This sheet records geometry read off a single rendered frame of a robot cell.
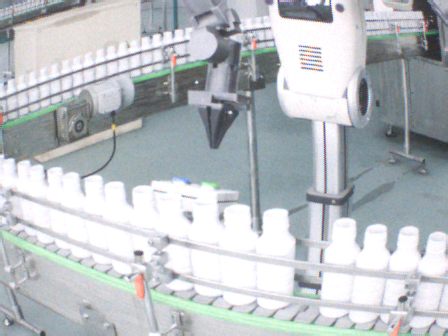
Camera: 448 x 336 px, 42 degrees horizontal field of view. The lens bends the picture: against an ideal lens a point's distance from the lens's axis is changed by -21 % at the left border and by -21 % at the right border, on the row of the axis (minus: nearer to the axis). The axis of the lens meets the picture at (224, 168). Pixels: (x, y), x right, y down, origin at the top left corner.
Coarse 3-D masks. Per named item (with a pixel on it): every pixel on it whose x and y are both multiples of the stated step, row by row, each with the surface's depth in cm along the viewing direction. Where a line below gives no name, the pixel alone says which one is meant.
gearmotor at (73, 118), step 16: (112, 80) 261; (128, 80) 263; (80, 96) 257; (96, 96) 253; (112, 96) 253; (128, 96) 262; (64, 112) 246; (80, 112) 250; (96, 112) 254; (112, 112) 257; (64, 128) 249; (80, 128) 251; (64, 144) 258
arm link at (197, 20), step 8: (184, 0) 126; (192, 0) 126; (200, 0) 125; (208, 0) 125; (216, 0) 127; (184, 8) 127; (192, 8) 127; (200, 8) 126; (208, 8) 126; (216, 8) 126; (224, 8) 129; (192, 16) 128; (200, 16) 129; (208, 16) 128; (216, 16) 127; (224, 16) 127; (192, 24) 128; (200, 24) 128; (208, 24) 128; (216, 24) 127; (224, 24) 127
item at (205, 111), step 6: (228, 102) 130; (234, 102) 129; (198, 108) 128; (204, 108) 127; (210, 108) 128; (234, 108) 130; (240, 108) 129; (246, 108) 129; (204, 114) 128; (210, 114) 128; (204, 120) 128; (210, 120) 128; (222, 120) 132; (210, 126) 129; (210, 132) 129; (210, 138) 129; (210, 144) 129
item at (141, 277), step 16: (0, 192) 133; (0, 208) 132; (16, 224) 136; (0, 240) 132; (160, 240) 110; (160, 256) 111; (144, 272) 106; (160, 272) 113; (416, 272) 89; (16, 288) 135; (144, 288) 108; (416, 288) 88; (144, 304) 110; (400, 304) 84; (176, 320) 114; (400, 320) 84
